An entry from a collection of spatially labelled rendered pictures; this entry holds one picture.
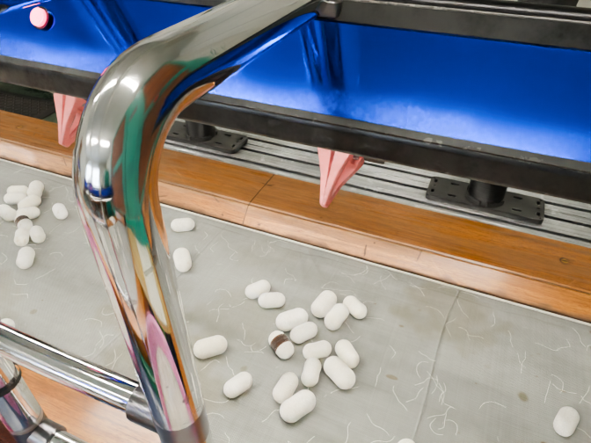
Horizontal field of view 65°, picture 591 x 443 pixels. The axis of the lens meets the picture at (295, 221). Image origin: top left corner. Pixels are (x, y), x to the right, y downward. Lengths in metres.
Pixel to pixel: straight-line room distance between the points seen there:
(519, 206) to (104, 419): 0.72
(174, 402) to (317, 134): 0.14
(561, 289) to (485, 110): 0.43
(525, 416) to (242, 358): 0.29
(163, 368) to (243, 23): 0.13
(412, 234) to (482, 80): 0.43
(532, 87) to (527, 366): 0.38
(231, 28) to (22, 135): 0.84
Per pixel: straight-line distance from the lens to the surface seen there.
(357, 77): 0.24
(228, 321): 0.55
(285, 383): 0.48
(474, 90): 0.23
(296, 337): 0.52
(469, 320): 0.59
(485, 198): 0.87
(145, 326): 0.17
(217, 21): 0.17
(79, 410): 0.50
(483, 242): 0.66
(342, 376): 0.48
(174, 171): 0.77
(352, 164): 0.55
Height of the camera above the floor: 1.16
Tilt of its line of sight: 38 degrees down
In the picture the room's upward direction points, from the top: straight up
